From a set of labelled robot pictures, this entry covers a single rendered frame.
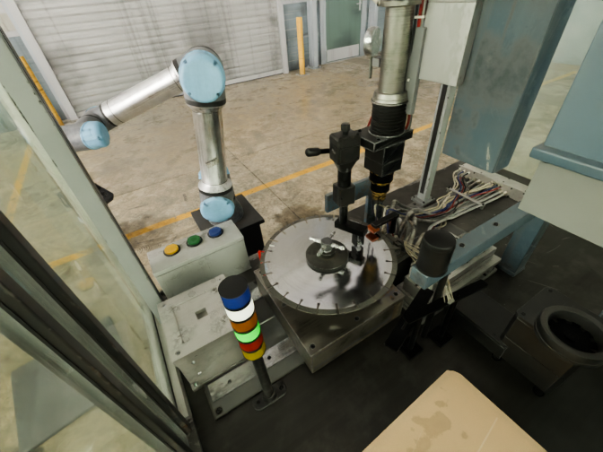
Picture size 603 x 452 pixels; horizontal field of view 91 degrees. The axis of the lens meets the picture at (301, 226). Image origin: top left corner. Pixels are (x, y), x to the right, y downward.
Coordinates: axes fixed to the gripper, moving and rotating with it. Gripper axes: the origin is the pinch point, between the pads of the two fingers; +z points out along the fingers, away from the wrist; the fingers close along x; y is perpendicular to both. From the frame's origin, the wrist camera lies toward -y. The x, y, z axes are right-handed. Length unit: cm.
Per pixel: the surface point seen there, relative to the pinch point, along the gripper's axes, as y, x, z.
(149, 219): 109, -94, 91
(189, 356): -57, 30, 2
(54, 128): -39, 19, -44
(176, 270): -36.1, 8.6, 3.4
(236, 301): -75, 30, -24
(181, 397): -55, 36, 12
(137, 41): 355, -400, -3
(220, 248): -45.0, -2.1, 2.3
